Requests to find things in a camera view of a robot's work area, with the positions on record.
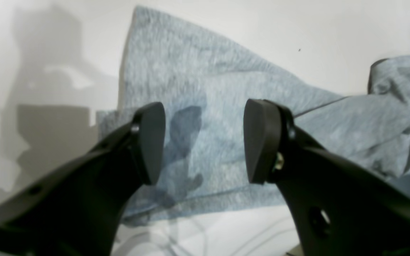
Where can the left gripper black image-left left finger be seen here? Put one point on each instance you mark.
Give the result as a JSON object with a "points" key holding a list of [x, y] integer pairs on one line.
{"points": [[76, 209]]}

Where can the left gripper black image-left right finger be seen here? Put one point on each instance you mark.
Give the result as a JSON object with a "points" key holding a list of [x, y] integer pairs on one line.
{"points": [[339, 209]]}

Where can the grey t-shirt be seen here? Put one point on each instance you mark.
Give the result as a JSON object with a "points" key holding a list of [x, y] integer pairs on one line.
{"points": [[204, 80]]}

